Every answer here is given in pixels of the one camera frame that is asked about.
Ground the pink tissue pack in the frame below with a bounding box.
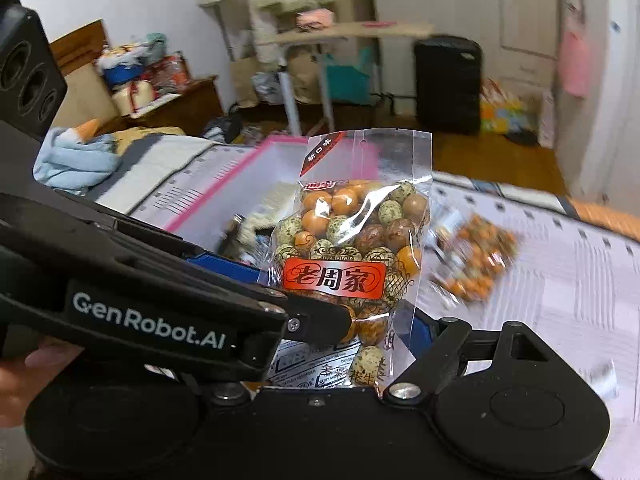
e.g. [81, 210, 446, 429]
[295, 8, 335, 30]

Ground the clear orange nut packet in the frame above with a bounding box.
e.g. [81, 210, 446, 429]
[432, 212, 519, 304]

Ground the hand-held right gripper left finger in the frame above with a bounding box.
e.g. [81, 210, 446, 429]
[142, 360, 256, 409]

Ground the wooden folding table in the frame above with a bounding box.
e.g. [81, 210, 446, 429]
[254, 22, 436, 137]

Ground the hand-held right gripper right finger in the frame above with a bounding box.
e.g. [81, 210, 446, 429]
[382, 309, 552, 405]

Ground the black suitcase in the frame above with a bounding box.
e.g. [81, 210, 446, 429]
[413, 34, 485, 136]

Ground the pink hanging bag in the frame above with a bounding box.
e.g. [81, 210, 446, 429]
[557, 24, 591, 97]

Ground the wooden nightstand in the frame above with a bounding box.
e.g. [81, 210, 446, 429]
[124, 75, 226, 134]

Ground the colourful gift bag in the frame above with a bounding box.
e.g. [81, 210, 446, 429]
[479, 77, 544, 134]

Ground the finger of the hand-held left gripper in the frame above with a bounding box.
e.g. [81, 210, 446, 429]
[49, 190, 282, 302]
[285, 295, 353, 345]

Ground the person's left hand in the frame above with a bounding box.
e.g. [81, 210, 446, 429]
[0, 345, 84, 431]

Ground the white wardrobe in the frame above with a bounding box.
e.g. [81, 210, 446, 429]
[367, 0, 561, 92]

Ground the pair of shoes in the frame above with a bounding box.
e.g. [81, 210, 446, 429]
[202, 114, 242, 144]

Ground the white paper bag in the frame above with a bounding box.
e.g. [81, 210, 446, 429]
[537, 89, 556, 149]

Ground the light blue cloth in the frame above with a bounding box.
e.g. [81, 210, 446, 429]
[32, 127, 121, 192]

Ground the red printed package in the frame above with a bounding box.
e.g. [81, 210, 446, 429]
[149, 52, 194, 94]

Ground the teal bag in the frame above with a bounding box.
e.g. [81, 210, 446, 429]
[319, 49, 374, 106]

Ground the clear mixed nut packet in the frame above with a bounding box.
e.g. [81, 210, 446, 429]
[261, 128, 434, 394]

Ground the brown paper bag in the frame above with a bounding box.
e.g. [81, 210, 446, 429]
[229, 54, 262, 109]

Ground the wooden headboard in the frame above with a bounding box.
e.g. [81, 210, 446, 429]
[49, 19, 109, 67]

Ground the orange bed sheet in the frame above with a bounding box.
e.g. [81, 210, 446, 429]
[569, 194, 640, 247]

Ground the pink cardboard box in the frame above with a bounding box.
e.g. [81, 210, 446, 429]
[127, 132, 386, 282]

